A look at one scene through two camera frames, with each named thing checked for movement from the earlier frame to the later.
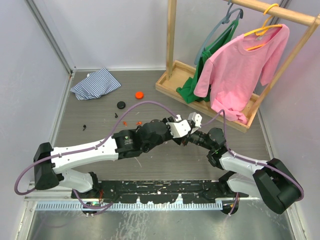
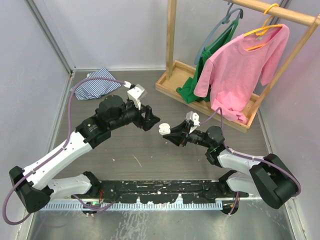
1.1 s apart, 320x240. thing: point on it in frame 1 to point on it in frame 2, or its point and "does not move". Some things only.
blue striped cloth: x=95 y=85 does not move
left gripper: x=170 y=137 to x=151 y=118
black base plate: x=163 y=191 does not move
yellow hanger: x=263 y=30 does not move
